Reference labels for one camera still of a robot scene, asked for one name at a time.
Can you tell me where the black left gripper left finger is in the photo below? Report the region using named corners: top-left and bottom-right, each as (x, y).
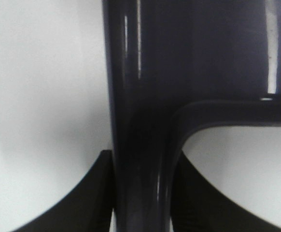
top-left (17, 150), bottom-right (115, 232)

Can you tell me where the grey plastic dustpan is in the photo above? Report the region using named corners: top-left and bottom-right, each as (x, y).
top-left (102, 0), bottom-right (281, 232)

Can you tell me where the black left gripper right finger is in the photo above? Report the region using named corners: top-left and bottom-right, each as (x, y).
top-left (171, 150), bottom-right (281, 232)

